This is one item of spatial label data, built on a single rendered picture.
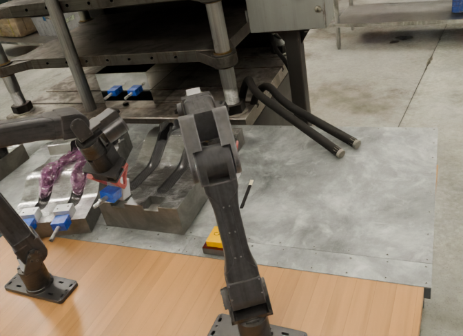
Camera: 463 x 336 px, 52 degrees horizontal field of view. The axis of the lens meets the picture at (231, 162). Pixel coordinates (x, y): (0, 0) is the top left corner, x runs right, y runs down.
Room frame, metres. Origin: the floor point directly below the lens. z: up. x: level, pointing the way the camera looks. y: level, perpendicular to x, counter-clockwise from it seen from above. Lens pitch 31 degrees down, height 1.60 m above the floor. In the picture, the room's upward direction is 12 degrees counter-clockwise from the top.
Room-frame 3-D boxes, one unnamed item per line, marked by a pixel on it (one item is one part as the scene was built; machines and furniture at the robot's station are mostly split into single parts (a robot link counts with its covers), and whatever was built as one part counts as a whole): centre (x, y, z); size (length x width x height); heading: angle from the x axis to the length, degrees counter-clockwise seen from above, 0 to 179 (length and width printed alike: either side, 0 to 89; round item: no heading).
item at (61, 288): (0.94, 0.55, 0.84); 0.20 x 0.07 x 0.08; 60
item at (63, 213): (1.12, 0.51, 0.86); 0.13 x 0.05 x 0.05; 170
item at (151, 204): (1.09, 0.23, 0.87); 0.05 x 0.05 x 0.04; 63
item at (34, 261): (0.95, 0.54, 0.90); 0.09 x 0.06 x 0.06; 30
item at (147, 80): (2.27, 0.29, 0.87); 0.50 x 0.27 x 0.17; 153
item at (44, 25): (6.55, 1.86, 0.42); 0.60 x 0.42 x 0.33; 49
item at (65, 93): (2.37, 0.30, 0.76); 1.30 x 0.84 x 0.07; 63
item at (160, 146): (1.30, 0.18, 0.92); 0.35 x 0.16 x 0.09; 153
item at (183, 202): (1.31, 0.17, 0.87); 0.50 x 0.26 x 0.14; 153
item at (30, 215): (1.14, 0.62, 0.86); 0.13 x 0.05 x 0.05; 170
